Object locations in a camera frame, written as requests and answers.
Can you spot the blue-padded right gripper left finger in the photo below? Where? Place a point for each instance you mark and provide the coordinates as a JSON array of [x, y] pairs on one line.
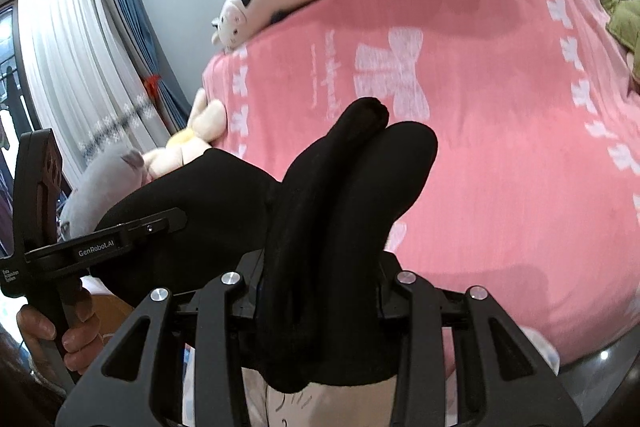
[[137, 378]]

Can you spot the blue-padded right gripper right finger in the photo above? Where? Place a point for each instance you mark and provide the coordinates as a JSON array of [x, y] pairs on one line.
[[502, 379]]

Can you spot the blue curtain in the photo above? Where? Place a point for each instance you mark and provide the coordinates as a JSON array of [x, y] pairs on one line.
[[136, 32]]

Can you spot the pink bow-print blanket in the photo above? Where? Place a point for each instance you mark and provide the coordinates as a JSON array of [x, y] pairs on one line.
[[534, 193]]

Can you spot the beige trousers of person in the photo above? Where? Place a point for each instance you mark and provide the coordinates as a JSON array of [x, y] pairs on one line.
[[318, 405]]

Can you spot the white grey patterned slipper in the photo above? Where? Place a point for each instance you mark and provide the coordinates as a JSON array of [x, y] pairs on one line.
[[544, 347]]

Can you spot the grey plush toy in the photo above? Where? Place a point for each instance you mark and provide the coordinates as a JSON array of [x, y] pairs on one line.
[[114, 174]]

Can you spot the cream flower plush toy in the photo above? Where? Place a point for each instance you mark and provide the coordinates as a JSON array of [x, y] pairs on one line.
[[207, 122]]

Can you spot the olive green puffer jacket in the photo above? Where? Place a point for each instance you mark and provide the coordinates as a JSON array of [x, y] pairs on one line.
[[623, 24]]

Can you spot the black pants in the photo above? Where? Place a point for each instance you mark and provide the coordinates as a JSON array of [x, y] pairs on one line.
[[321, 229]]

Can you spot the white sheer curtain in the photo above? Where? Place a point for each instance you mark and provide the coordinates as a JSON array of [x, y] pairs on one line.
[[83, 83]]

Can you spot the person's left hand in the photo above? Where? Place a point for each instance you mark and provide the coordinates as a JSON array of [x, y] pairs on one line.
[[82, 341]]

